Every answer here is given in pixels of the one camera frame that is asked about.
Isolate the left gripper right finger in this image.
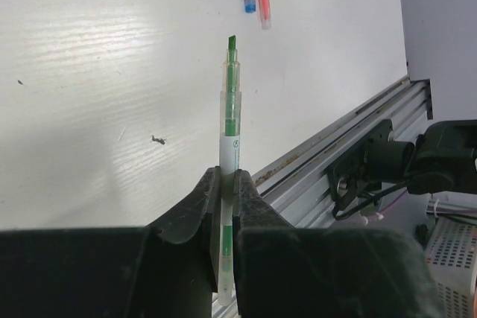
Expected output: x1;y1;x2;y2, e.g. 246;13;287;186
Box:
233;170;292;229

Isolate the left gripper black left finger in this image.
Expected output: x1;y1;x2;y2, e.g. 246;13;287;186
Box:
148;167;220;245

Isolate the green white pen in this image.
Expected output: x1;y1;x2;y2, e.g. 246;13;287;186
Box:
218;35;241;307

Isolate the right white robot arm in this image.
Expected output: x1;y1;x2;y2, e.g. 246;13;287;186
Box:
364;120;476;195

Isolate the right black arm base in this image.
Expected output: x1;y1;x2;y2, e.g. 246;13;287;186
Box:
326;119;393;211

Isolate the white perforated box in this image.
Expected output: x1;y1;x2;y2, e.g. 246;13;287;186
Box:
425;218;476;317

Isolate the aluminium front rail frame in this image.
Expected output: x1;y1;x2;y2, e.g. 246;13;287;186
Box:
212;79;444;317

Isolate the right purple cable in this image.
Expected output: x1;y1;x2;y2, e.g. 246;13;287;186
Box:
372;193;405;220

